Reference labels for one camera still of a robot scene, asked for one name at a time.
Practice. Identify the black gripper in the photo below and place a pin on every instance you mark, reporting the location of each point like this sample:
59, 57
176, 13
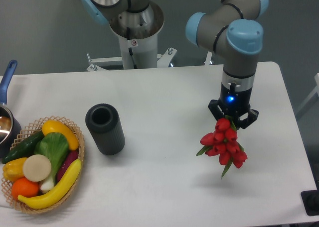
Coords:
234, 104

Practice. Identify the red tulip bouquet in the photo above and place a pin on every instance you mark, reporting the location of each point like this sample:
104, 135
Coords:
223, 143

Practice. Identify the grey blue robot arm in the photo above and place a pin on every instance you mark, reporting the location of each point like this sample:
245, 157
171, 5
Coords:
232, 32

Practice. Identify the dark grey ribbed vase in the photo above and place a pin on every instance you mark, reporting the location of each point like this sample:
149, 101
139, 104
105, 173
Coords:
103, 122

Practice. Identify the black device at edge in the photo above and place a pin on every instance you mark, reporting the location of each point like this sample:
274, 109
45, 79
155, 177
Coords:
311, 202

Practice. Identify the purple sweet potato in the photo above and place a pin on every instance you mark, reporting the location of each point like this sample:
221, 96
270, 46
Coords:
72, 155

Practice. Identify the green bok choy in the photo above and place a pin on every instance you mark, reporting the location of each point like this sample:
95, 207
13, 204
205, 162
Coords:
54, 146

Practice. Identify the yellow squash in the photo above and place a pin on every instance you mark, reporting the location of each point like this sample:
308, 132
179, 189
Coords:
57, 126

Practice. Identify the woven wicker basket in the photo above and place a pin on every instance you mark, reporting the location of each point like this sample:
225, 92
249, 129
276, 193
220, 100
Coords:
28, 130

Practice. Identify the yellow banana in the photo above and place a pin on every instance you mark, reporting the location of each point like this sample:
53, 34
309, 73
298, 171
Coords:
58, 192

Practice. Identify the beige round disc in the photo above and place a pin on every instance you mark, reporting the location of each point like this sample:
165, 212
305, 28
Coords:
36, 168

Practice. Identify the green cucumber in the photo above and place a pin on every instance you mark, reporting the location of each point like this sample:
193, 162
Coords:
25, 148

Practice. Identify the orange fruit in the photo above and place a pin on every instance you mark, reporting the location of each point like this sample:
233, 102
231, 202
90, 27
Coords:
25, 188

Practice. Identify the yellow bell pepper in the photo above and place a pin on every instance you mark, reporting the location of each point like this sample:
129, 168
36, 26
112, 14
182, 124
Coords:
13, 170

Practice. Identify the white frame at right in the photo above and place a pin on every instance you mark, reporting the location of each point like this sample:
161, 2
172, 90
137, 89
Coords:
309, 100

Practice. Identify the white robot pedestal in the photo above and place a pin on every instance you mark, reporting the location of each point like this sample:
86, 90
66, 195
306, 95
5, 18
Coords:
137, 34

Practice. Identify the blue handled saucepan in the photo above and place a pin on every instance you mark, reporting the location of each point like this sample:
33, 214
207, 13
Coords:
9, 126

